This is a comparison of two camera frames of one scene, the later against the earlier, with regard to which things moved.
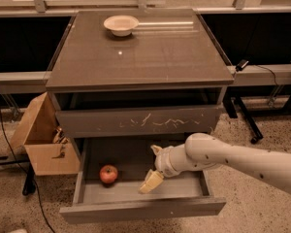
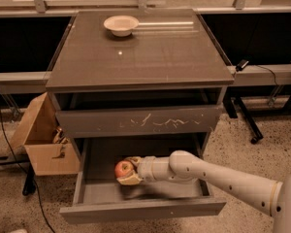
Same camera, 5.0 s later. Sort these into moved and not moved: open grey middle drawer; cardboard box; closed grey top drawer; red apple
Moved: red apple
Not moved: open grey middle drawer; closed grey top drawer; cardboard box
